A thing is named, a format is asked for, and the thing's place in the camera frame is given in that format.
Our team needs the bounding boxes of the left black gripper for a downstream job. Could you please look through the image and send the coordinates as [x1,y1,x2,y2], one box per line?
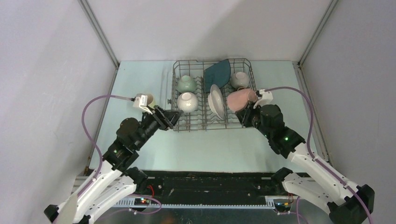
[134,105,183,150]

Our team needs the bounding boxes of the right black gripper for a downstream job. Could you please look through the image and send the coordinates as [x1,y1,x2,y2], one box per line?
[235,101,272,139]

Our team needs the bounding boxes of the pink mug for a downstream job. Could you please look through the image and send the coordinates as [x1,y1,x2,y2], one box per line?
[226,89,258,112]

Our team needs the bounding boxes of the white ceramic bowl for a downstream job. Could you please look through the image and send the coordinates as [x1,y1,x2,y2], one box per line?
[177,92,198,113]

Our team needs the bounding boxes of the pale green ceramic bowl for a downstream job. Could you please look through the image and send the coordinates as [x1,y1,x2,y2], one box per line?
[176,75,197,93]

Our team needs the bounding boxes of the pink white bowl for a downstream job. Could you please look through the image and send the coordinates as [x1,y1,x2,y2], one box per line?
[230,72,249,89]

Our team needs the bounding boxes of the white scalloped plate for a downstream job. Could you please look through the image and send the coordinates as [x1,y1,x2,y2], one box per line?
[208,84,225,119]

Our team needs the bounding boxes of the teal square plate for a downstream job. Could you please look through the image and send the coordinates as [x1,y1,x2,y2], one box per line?
[204,59,231,93]

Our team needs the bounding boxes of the yellow green mug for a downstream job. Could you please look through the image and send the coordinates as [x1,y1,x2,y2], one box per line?
[145,93,156,108]

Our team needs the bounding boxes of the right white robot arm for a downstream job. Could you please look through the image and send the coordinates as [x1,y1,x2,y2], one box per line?
[236,105,375,224]

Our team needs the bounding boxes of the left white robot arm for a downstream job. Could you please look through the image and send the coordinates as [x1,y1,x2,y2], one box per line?
[44,106,183,224]

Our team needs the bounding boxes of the left controller board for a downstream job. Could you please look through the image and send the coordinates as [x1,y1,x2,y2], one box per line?
[134,197,151,206]

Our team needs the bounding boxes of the controller board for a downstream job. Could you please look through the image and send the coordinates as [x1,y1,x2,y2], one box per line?
[274,202,291,213]
[134,197,151,206]

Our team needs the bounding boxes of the right controller board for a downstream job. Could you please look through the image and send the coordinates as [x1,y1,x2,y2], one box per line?
[274,202,291,213]

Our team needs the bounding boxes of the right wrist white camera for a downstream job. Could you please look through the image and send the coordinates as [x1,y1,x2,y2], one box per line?
[253,89,274,109]

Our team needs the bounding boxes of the wrist white camera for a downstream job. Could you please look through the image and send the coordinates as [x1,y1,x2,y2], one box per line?
[253,89,274,109]
[133,93,154,114]

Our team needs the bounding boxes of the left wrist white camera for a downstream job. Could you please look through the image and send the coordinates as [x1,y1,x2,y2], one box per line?
[133,93,154,114]

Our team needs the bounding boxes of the grey wire dish rack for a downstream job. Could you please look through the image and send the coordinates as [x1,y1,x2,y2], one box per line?
[168,58,256,132]

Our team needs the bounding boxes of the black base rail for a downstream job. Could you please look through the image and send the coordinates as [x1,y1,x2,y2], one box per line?
[119,169,313,206]

